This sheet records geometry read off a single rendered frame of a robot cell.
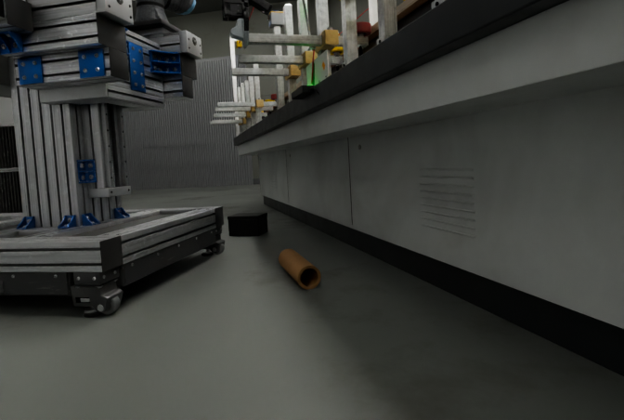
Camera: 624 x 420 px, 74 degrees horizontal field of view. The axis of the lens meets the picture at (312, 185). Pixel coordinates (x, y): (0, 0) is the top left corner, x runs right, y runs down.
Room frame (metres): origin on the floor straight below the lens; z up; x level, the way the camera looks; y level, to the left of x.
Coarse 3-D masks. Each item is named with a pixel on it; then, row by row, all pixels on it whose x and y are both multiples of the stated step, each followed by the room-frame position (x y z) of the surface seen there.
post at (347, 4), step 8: (344, 0) 1.29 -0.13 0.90; (352, 0) 1.29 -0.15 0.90; (344, 8) 1.29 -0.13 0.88; (352, 8) 1.29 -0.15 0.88; (344, 16) 1.29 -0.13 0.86; (352, 16) 1.29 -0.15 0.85; (344, 24) 1.29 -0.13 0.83; (352, 24) 1.29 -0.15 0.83; (344, 32) 1.30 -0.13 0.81; (352, 32) 1.29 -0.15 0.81; (344, 40) 1.30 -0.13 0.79; (352, 40) 1.29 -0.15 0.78; (344, 48) 1.30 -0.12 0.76; (352, 48) 1.29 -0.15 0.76; (344, 56) 1.31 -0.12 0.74; (352, 56) 1.29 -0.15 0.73
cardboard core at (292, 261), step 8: (280, 256) 1.60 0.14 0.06; (288, 256) 1.53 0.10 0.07; (296, 256) 1.49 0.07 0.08; (280, 264) 1.60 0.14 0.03; (288, 264) 1.48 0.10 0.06; (296, 264) 1.41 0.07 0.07; (304, 264) 1.38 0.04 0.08; (288, 272) 1.49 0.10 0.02; (296, 272) 1.36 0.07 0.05; (304, 272) 1.50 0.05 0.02; (312, 272) 1.42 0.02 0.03; (296, 280) 1.36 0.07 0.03; (304, 280) 1.43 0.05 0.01; (312, 280) 1.40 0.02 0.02; (304, 288) 1.35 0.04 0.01; (312, 288) 1.35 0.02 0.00
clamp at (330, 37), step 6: (324, 30) 1.46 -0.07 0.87; (330, 30) 1.46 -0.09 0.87; (336, 30) 1.47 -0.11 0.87; (324, 36) 1.46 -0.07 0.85; (330, 36) 1.46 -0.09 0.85; (336, 36) 1.47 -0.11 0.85; (324, 42) 1.46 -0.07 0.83; (330, 42) 1.46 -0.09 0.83; (336, 42) 1.46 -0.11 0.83; (318, 48) 1.52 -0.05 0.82; (324, 48) 1.51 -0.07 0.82; (330, 48) 1.52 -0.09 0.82
